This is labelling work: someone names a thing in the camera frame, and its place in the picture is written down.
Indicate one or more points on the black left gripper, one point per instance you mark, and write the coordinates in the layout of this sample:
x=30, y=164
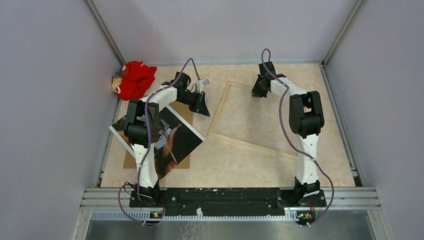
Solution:
x=201, y=107

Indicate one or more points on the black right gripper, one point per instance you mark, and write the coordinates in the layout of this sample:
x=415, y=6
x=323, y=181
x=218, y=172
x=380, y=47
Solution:
x=255, y=92

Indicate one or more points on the brown cardboard backing board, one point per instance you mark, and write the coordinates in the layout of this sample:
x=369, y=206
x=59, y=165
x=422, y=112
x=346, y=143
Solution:
x=129, y=161

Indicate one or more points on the white wooden picture frame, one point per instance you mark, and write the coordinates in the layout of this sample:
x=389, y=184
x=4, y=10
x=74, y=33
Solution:
x=222, y=116

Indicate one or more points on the clear acrylic glass sheet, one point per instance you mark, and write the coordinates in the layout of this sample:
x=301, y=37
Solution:
x=251, y=119

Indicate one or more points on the printed photo with white border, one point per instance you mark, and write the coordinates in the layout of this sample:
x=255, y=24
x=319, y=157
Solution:
x=177, y=139

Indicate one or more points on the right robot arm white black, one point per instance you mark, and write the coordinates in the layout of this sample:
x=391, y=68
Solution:
x=306, y=119

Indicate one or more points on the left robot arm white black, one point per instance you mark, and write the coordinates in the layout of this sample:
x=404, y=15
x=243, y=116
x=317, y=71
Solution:
x=142, y=126

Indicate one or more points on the red crumpled cloth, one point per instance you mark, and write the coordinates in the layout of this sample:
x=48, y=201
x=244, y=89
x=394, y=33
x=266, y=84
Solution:
x=132, y=80

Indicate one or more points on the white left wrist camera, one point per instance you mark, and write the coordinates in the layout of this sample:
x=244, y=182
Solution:
x=200, y=84

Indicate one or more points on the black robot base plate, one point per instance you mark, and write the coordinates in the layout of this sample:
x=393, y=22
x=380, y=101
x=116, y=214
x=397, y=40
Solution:
x=226, y=202

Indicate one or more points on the aluminium front rail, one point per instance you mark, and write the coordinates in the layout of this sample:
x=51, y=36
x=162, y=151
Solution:
x=114, y=203

